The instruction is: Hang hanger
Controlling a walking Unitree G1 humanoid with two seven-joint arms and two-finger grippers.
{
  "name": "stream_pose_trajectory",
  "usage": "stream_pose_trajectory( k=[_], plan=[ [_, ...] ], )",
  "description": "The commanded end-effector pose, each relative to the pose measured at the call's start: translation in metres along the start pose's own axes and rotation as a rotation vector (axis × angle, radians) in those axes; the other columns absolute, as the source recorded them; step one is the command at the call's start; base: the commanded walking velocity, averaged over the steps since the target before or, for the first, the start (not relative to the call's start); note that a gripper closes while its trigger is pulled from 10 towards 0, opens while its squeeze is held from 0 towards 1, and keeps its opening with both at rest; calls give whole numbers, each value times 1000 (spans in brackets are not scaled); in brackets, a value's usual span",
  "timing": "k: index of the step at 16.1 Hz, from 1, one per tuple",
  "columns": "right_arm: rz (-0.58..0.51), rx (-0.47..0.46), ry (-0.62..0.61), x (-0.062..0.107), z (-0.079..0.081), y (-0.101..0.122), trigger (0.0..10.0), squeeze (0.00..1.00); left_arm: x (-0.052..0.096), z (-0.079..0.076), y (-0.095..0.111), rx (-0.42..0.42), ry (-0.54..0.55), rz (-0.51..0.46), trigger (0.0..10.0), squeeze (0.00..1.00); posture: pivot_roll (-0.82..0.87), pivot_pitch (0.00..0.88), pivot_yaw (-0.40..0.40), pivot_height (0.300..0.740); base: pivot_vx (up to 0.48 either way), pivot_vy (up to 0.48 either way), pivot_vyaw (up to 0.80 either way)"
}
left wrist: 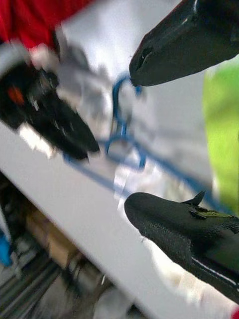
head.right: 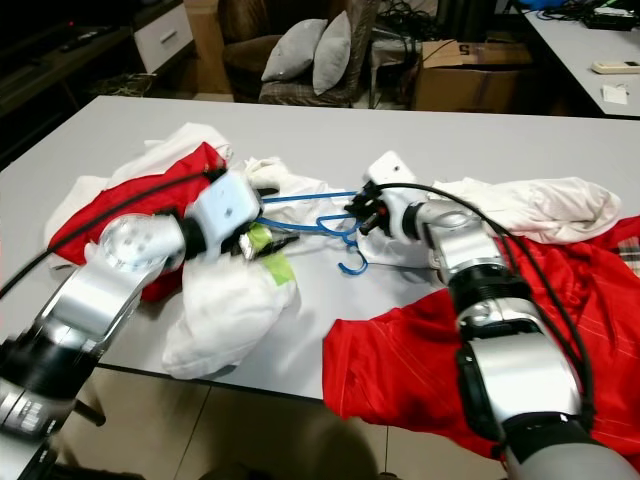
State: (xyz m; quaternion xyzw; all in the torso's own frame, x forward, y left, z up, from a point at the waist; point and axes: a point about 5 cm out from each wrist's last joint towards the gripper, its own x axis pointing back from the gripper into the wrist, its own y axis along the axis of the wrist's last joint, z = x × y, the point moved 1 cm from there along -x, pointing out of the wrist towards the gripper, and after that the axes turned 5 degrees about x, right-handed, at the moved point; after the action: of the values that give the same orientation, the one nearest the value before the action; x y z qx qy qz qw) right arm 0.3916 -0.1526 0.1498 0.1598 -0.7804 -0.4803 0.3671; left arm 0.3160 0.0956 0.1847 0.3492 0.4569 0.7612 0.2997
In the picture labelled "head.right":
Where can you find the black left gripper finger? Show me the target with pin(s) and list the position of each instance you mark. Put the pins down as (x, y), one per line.
(281, 240)

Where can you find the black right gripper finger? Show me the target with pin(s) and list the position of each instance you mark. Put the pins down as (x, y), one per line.
(362, 224)
(356, 202)

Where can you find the blue plastic hanger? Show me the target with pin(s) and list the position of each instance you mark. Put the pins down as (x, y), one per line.
(363, 260)

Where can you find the white shirt with green print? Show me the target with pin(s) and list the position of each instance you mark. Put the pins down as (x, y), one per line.
(220, 320)

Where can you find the red shirt with white trim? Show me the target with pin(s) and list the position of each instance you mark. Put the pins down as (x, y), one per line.
(400, 370)

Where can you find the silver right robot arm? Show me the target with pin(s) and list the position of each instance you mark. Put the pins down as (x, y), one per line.
(460, 240)

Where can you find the red and white shirt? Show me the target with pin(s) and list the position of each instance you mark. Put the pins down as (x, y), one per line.
(150, 170)

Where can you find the grey cushion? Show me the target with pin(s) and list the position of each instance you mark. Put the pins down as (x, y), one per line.
(292, 52)
(335, 55)

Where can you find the open cardboard box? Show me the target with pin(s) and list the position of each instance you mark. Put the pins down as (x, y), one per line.
(470, 90)

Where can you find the cream jacket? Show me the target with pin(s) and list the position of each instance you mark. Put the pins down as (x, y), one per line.
(540, 205)

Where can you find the brown armchair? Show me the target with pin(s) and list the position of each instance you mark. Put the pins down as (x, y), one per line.
(245, 60)

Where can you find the white drawer unit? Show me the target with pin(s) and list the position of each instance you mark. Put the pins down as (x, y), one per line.
(160, 38)

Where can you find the black tv bench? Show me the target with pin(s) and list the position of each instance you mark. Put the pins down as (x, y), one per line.
(60, 70)

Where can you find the white paper note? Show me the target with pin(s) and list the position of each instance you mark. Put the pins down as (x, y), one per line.
(611, 95)

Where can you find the blue object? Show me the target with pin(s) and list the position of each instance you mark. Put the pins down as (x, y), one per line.
(548, 5)

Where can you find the white remote control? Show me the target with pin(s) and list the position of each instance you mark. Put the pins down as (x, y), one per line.
(615, 67)

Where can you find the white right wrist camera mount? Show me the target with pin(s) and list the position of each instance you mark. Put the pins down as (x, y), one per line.
(390, 168)

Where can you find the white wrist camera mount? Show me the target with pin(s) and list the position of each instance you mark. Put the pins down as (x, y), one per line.
(228, 205)
(390, 168)

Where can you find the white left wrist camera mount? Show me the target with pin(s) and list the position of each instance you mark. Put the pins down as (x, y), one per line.
(228, 205)

